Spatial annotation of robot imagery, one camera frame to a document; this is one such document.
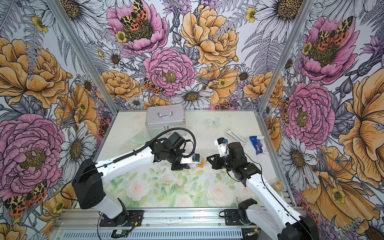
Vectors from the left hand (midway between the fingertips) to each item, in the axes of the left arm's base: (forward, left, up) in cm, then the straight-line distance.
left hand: (185, 165), depth 80 cm
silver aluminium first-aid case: (+31, +17, +3) cm, 35 cm away
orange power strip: (+1, -10, +1) cm, 10 cm away
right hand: (+1, -12, +2) cm, 12 cm away
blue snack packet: (+18, -46, -9) cm, 50 cm away
